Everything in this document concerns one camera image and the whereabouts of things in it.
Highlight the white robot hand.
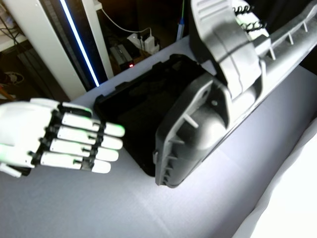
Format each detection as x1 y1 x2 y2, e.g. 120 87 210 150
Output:
0 98 126 178
232 4 270 42

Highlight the white cable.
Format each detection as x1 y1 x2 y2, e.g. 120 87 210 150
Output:
99 6 152 35

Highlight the blue-white light strip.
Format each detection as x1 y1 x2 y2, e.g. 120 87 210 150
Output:
59 0 100 87

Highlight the white power strip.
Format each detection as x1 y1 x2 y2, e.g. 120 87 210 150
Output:
127 31 161 53

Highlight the black device with red light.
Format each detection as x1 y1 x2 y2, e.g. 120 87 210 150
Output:
109 45 136 72

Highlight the white pillar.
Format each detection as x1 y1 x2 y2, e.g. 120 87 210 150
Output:
4 0 114 100

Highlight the black hard case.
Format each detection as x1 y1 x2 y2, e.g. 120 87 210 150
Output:
93 0 317 189

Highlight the grey table cloth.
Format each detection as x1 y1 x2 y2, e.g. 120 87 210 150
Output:
0 34 317 238

